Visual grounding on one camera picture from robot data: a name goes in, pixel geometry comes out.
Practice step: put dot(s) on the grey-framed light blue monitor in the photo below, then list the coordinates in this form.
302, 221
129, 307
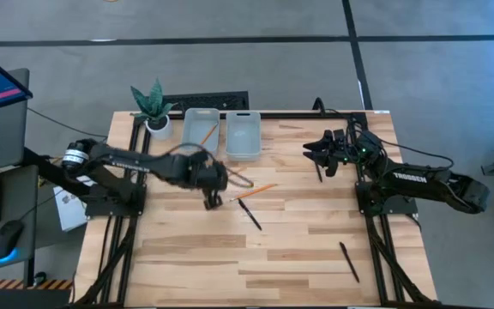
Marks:
13, 129

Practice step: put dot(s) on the potted snake plant white pot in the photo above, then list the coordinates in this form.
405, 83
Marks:
158, 129

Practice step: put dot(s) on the black perforated panel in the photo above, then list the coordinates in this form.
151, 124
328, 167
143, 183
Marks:
212, 101

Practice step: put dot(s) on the black aluminium table frame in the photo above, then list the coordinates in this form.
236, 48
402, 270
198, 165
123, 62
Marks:
281, 116

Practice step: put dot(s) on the orange pencil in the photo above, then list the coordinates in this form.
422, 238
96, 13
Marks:
209, 134
255, 191

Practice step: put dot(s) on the hazard-striped strip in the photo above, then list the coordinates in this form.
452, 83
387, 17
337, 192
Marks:
15, 284

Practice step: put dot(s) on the black desk caster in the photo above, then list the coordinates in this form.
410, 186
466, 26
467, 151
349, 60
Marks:
40, 279

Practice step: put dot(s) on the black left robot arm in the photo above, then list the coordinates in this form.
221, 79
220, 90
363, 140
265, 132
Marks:
135, 165

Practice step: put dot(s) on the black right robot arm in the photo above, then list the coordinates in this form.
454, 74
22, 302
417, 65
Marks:
418, 180

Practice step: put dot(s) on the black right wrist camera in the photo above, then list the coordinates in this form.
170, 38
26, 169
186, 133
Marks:
330, 169

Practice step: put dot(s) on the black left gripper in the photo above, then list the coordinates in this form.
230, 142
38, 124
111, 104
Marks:
210, 176

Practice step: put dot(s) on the grey plastic bin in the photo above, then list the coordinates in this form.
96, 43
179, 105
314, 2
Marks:
243, 139
195, 129

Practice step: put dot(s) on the white box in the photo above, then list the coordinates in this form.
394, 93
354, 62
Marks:
72, 214

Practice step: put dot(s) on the grey desk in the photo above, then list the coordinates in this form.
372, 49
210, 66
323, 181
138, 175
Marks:
19, 201

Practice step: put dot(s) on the black pen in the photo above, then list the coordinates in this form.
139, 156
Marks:
349, 262
249, 214
319, 173

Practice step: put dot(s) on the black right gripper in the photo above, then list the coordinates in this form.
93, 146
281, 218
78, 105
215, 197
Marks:
345, 148

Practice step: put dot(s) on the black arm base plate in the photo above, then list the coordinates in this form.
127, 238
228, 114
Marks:
397, 209
114, 211

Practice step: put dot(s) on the black computer mouse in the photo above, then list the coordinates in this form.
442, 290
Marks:
6, 238

